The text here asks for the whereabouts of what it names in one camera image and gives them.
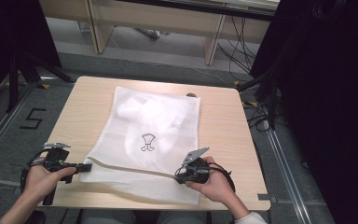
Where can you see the white mesh laundry bag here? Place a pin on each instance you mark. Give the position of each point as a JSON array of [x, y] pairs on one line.
[[130, 186]]

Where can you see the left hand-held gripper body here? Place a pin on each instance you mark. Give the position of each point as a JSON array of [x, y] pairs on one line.
[[56, 157]]

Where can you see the power strip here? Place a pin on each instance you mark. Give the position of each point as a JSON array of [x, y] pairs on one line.
[[151, 33]]

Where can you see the person's left hand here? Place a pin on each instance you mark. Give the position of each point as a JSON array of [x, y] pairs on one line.
[[38, 183]]

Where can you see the aluminium floor rail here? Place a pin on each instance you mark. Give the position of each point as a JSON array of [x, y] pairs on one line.
[[3, 127], [287, 177]]

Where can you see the white garment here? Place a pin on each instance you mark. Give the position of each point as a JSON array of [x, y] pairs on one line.
[[155, 115]]

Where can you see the black metal stand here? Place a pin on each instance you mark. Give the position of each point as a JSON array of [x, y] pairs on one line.
[[12, 84], [272, 102]]

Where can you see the person's right hand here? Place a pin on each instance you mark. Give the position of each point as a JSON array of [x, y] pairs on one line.
[[216, 186]]

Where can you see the black curtain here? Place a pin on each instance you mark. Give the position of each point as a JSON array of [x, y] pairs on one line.
[[9, 31], [329, 109]]

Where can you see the small brown round object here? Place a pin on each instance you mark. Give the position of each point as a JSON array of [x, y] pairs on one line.
[[191, 94]]

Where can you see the grey tape strip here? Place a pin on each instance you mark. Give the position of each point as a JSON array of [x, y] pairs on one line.
[[264, 197]]

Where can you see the light wooden desk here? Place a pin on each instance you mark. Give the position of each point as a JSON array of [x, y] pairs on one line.
[[155, 18]]

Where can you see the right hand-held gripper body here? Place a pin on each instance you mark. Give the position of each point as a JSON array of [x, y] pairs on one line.
[[197, 172]]

